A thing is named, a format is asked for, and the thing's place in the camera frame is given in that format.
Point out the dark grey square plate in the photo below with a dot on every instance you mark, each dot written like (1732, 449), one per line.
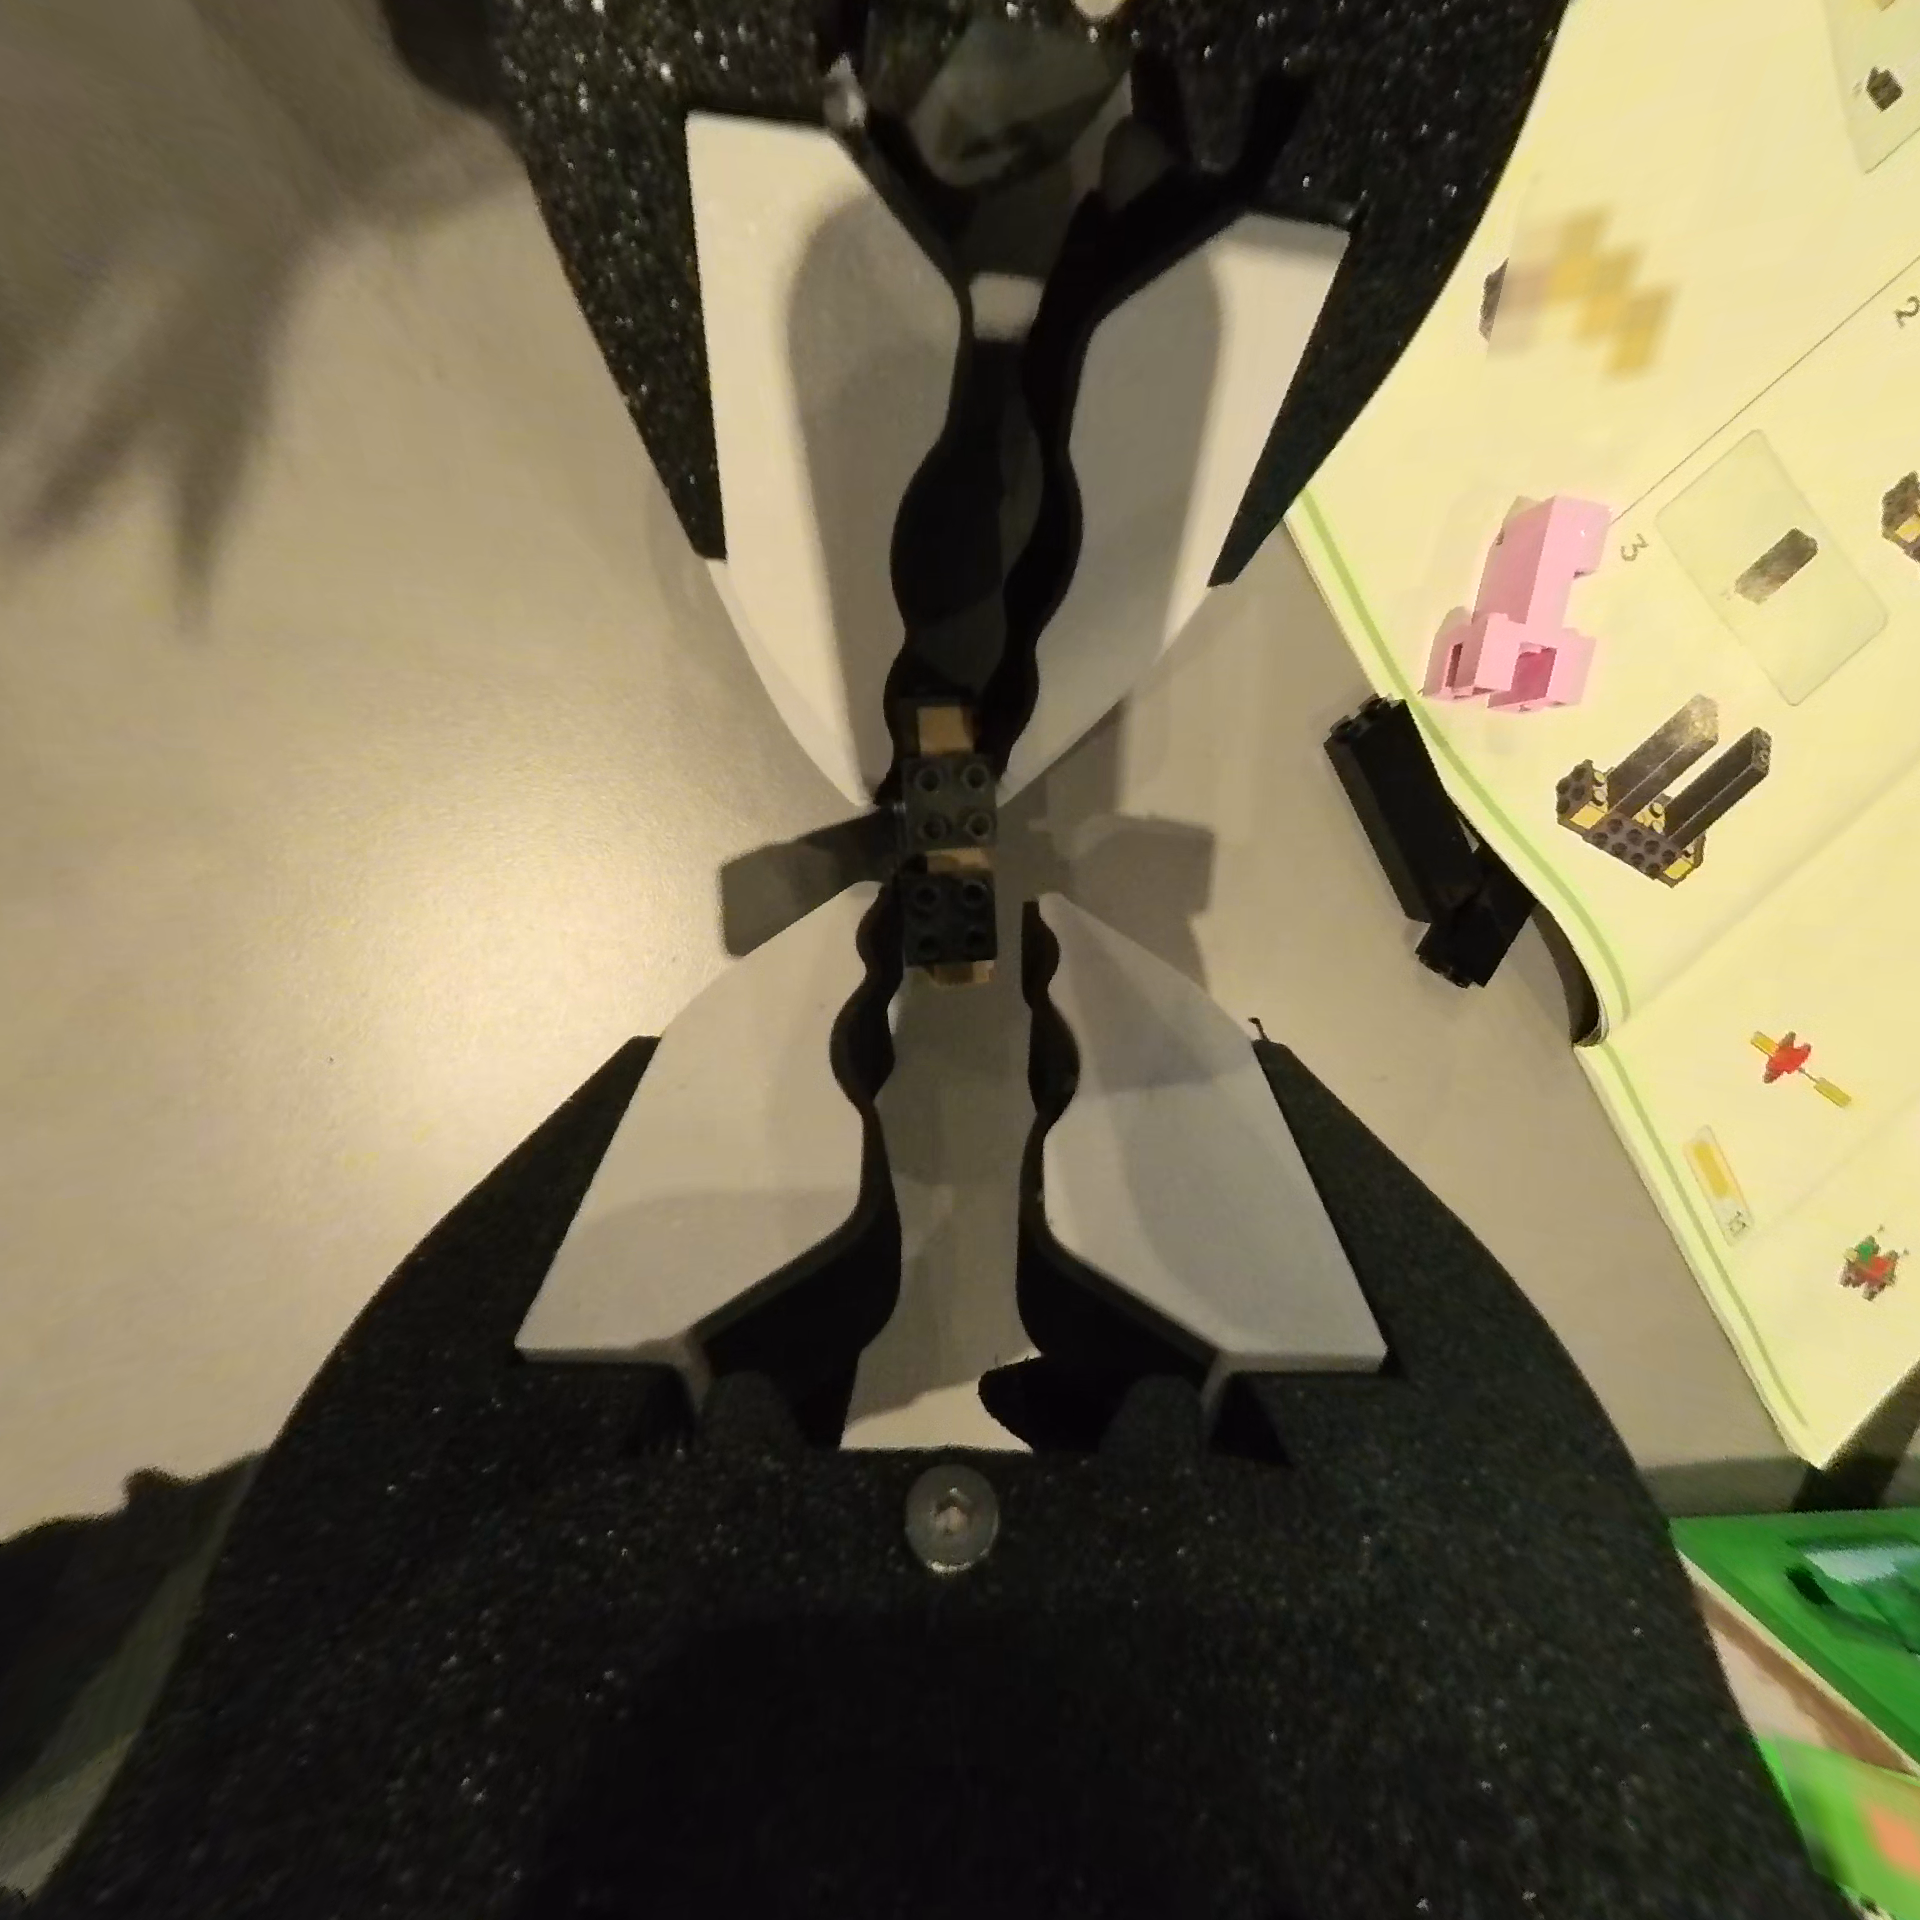
(955, 805)
(945, 915)

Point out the pink brick figure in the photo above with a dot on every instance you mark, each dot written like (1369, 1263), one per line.
(1517, 628)

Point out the long black brick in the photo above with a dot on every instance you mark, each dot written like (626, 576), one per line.
(1387, 813)

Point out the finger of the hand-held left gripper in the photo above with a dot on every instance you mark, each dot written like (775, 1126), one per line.
(1185, 417)
(780, 449)

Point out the green cardboard box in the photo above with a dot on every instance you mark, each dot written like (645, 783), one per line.
(1725, 1547)

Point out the long yellow building brick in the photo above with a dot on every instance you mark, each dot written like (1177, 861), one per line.
(940, 732)

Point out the short black brick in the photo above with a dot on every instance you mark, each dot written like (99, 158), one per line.
(1477, 930)

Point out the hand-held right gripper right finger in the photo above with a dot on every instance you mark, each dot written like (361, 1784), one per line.
(1201, 1199)

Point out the pale green instruction booklet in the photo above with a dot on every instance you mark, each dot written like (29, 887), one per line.
(1725, 902)

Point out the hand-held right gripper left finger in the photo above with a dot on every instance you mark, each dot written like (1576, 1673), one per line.
(708, 1199)

